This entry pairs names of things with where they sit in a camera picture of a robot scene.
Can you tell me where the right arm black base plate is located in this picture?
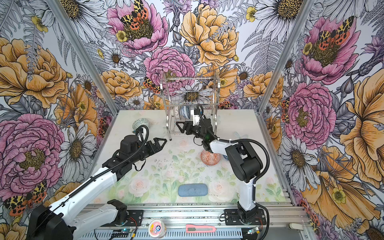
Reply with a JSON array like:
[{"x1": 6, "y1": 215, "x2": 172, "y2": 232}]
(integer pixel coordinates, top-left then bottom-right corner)
[{"x1": 224, "y1": 208, "x2": 267, "y2": 226}]

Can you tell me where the green patterned ceramic bowl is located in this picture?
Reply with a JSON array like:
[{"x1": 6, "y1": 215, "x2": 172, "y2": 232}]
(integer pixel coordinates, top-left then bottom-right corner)
[{"x1": 132, "y1": 118, "x2": 151, "y2": 133}]

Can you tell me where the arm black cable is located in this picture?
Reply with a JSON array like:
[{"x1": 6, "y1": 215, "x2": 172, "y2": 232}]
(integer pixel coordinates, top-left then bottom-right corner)
[
  {"x1": 194, "y1": 103, "x2": 271, "y2": 240},
  {"x1": 29, "y1": 124, "x2": 150, "y2": 238}
]

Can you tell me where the round pink sticker tin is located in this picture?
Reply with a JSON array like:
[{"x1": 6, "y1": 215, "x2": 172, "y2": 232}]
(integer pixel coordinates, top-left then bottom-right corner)
[{"x1": 148, "y1": 220, "x2": 167, "y2": 239}]

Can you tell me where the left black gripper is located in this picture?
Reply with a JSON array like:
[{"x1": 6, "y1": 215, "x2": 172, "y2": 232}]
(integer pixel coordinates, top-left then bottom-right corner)
[{"x1": 130, "y1": 137, "x2": 167, "y2": 163}]

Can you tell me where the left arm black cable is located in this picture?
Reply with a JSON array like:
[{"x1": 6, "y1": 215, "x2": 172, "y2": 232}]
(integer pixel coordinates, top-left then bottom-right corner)
[{"x1": 29, "y1": 124, "x2": 150, "y2": 238}]

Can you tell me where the red patterned ceramic bowl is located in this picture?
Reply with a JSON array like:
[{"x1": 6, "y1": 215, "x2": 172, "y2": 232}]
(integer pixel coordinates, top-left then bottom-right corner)
[{"x1": 200, "y1": 150, "x2": 221, "y2": 166}]

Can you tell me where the white black lattice bowl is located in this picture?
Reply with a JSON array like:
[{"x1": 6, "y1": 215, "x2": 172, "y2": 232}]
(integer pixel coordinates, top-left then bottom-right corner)
[{"x1": 173, "y1": 106, "x2": 180, "y2": 120}]

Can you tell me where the small green circuit board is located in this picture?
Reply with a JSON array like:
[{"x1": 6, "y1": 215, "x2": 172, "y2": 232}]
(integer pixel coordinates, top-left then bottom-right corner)
[{"x1": 113, "y1": 229, "x2": 135, "y2": 235}]

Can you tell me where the blue grey sponge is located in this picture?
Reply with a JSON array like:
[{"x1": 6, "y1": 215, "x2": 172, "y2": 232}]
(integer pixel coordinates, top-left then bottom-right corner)
[{"x1": 178, "y1": 183, "x2": 208, "y2": 197}]

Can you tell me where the pink utility knife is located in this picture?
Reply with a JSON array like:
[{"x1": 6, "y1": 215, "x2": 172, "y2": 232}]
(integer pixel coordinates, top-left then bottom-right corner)
[{"x1": 186, "y1": 224, "x2": 217, "y2": 234}]

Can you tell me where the steel wire dish rack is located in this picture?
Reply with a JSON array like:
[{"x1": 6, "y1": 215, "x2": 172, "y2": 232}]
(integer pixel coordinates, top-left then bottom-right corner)
[{"x1": 160, "y1": 71, "x2": 221, "y2": 140}]

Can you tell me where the blue floral ceramic bowl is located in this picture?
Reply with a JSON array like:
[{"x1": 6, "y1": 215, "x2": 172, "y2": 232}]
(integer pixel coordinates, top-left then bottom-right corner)
[{"x1": 179, "y1": 106, "x2": 191, "y2": 120}]

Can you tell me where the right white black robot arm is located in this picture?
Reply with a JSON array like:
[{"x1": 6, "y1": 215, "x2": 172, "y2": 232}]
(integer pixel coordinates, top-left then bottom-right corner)
[{"x1": 175, "y1": 105, "x2": 270, "y2": 224}]

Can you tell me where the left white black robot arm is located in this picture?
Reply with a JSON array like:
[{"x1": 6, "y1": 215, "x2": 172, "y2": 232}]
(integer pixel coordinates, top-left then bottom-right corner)
[{"x1": 27, "y1": 135, "x2": 167, "y2": 240}]

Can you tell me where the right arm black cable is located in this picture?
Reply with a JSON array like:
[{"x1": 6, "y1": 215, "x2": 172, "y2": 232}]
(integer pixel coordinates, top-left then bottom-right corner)
[{"x1": 194, "y1": 103, "x2": 271, "y2": 240}]

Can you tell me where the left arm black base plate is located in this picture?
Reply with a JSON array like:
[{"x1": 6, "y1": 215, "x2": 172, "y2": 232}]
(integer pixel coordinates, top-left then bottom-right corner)
[{"x1": 103, "y1": 210, "x2": 144, "y2": 227}]

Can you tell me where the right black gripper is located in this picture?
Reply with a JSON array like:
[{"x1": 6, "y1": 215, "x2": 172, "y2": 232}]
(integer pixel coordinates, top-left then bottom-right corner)
[{"x1": 176, "y1": 121, "x2": 206, "y2": 140}]

